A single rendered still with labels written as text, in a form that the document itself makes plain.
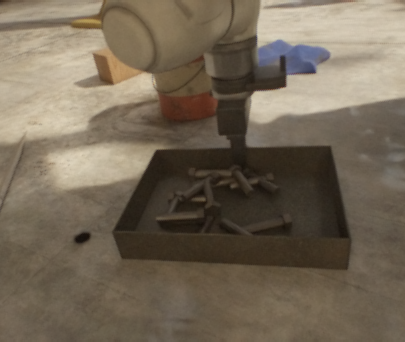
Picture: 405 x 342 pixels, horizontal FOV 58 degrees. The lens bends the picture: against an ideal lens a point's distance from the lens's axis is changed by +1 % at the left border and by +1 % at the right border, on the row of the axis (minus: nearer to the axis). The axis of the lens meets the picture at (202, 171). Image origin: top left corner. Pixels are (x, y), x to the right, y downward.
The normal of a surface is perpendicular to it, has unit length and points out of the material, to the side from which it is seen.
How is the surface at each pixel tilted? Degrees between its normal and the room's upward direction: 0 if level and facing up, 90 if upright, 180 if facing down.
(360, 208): 0
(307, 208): 0
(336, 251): 90
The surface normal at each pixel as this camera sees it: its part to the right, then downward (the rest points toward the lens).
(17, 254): -0.13, -0.82
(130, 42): -0.52, 0.64
